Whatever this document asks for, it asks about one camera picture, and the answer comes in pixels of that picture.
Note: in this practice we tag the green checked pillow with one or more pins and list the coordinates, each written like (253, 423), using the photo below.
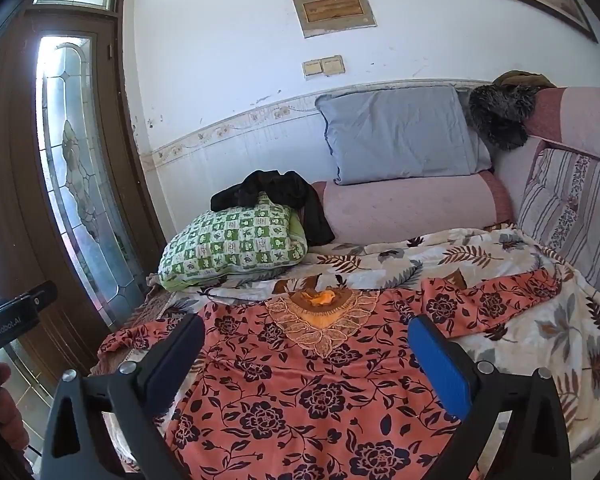
(230, 242)

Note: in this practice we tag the black garment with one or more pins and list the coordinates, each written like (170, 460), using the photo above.
(275, 190)

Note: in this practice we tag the person's left hand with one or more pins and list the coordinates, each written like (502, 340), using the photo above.
(2, 410)

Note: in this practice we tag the pink bolster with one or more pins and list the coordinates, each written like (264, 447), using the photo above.
(410, 205)

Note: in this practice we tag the blue-grey pillow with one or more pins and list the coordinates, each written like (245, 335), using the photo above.
(400, 135)

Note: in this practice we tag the beige wall switch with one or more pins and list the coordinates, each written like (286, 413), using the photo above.
(332, 65)
(311, 67)

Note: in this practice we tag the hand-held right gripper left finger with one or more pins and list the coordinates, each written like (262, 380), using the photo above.
(172, 365)

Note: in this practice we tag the orange floral garment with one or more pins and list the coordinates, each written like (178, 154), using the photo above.
(300, 400)

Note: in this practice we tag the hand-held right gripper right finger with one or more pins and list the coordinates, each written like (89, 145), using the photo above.
(442, 367)

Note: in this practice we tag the pink sofa backrest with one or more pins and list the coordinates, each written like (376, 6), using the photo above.
(570, 115)

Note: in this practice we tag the olive cloth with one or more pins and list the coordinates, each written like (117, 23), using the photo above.
(522, 79)

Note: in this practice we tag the striped floral cushion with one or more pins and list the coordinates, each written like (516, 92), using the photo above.
(575, 220)

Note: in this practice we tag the beige wall panel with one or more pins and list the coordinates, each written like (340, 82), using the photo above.
(334, 8)

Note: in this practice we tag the dark furry cloth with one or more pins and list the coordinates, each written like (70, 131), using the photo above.
(502, 110)

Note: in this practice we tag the leaf print plush blanket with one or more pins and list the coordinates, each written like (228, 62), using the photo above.
(540, 340)

